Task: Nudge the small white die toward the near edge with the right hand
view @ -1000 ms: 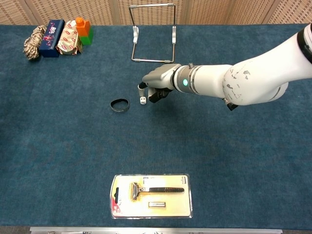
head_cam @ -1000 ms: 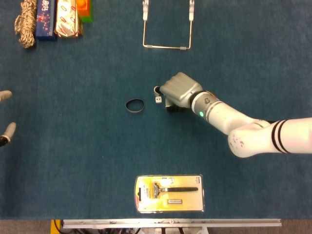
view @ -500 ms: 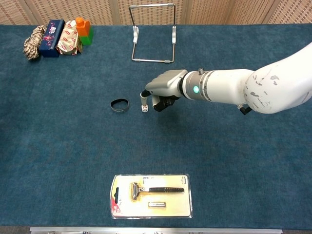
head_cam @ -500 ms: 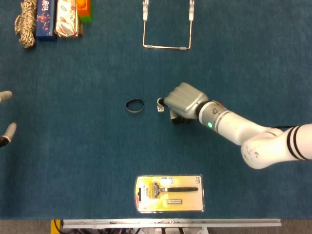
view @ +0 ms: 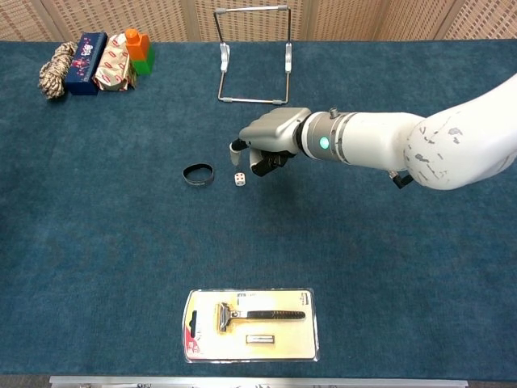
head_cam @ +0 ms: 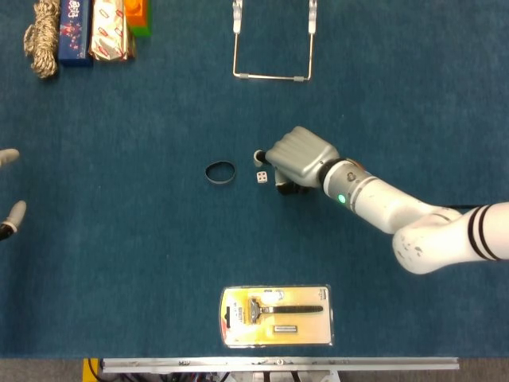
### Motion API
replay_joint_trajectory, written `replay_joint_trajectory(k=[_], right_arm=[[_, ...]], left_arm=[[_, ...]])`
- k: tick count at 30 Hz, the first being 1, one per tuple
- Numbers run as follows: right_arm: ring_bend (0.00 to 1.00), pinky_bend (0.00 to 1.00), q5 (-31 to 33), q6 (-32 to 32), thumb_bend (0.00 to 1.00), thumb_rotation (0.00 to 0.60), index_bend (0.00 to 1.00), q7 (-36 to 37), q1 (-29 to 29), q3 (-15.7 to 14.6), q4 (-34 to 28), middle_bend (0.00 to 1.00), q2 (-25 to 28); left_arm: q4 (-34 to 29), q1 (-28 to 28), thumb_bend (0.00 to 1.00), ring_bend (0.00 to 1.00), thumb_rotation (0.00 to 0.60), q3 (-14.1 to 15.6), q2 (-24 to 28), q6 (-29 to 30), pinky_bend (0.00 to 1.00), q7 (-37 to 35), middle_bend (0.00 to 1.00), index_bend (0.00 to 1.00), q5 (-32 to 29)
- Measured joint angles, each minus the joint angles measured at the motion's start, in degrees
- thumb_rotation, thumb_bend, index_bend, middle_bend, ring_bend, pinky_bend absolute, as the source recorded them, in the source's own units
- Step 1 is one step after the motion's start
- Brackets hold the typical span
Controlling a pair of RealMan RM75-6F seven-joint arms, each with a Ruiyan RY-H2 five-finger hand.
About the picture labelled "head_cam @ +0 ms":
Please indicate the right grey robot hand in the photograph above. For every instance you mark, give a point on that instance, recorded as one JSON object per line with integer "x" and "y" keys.
{"x": 302, "y": 157}

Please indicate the small razor blade case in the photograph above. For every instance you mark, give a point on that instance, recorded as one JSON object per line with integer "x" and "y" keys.
{"x": 285, "y": 328}

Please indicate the green toy block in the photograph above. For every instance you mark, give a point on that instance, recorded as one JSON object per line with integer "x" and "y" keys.
{"x": 144, "y": 31}

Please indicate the silver foil package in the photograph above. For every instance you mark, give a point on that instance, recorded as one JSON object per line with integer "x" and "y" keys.
{"x": 109, "y": 33}

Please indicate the orange toy block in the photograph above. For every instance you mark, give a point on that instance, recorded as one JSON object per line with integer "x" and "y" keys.
{"x": 137, "y": 10}

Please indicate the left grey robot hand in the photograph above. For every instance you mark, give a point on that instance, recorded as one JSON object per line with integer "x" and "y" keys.
{"x": 16, "y": 213}

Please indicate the white die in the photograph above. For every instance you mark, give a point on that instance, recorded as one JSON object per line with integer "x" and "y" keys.
{"x": 261, "y": 177}

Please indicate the dark blue printed box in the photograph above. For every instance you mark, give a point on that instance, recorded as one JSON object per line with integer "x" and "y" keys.
{"x": 74, "y": 32}

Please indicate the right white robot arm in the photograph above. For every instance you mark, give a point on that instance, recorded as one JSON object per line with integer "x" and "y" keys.
{"x": 397, "y": 207}

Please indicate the yellow razor blister pack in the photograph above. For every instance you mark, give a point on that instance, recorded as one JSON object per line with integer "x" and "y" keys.
{"x": 302, "y": 338}

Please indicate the blue felt table cloth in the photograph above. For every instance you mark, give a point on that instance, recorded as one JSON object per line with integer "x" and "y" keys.
{"x": 139, "y": 238}

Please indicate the aluminium profile rail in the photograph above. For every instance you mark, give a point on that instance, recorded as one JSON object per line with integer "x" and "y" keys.
{"x": 278, "y": 364}

